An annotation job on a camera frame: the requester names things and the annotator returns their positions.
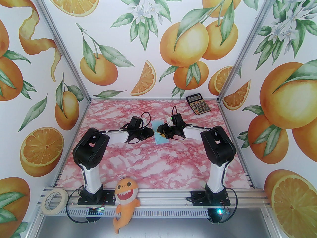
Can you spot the orange shark plush toy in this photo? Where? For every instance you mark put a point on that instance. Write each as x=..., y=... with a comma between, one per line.
x=126, y=192

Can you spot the aluminium frame post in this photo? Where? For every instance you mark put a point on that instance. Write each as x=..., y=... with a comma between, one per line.
x=247, y=46
x=57, y=41

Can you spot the small blue circuit board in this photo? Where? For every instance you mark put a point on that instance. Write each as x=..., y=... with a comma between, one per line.
x=96, y=211

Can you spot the aluminium mounting rail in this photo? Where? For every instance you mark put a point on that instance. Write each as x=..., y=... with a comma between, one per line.
x=161, y=194

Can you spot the light blue paper sheet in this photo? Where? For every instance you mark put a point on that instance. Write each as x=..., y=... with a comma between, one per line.
x=161, y=141

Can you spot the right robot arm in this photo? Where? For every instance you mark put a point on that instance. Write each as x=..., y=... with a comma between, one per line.
x=218, y=145

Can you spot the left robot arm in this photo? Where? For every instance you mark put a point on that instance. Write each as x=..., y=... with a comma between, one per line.
x=91, y=147

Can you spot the beige masking tape roll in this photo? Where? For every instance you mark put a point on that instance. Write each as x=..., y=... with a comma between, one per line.
x=63, y=199

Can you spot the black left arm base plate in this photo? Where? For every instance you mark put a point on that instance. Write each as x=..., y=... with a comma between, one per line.
x=109, y=199

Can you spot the electronics board green LED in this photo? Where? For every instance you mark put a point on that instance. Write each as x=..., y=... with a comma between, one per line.
x=219, y=211

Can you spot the aluminium frame bar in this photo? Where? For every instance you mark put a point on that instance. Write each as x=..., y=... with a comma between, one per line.
x=248, y=172
x=148, y=99
x=83, y=113

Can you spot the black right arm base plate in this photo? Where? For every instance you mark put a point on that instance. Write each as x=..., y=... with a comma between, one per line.
x=197, y=198

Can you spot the black desk calculator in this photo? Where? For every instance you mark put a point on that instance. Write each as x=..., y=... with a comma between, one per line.
x=198, y=105

